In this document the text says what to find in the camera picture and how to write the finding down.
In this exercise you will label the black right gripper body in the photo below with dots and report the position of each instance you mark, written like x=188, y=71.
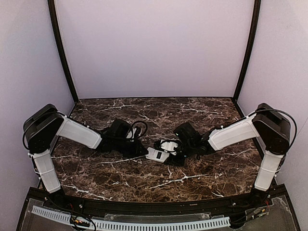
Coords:
x=178, y=158

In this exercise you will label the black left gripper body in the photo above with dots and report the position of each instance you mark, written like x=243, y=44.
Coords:
x=135, y=149

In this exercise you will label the white and red remote control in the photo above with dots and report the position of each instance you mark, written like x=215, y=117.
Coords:
x=156, y=155

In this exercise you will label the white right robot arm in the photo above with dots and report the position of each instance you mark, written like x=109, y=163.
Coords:
x=271, y=125

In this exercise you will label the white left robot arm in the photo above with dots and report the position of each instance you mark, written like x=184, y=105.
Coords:
x=42, y=127

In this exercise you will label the black left corner post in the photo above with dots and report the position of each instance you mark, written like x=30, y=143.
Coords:
x=60, y=49

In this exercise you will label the black corner post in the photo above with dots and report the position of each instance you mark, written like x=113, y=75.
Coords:
x=60, y=49
x=248, y=50

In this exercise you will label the black right corner post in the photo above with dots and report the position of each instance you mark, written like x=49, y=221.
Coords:
x=248, y=50

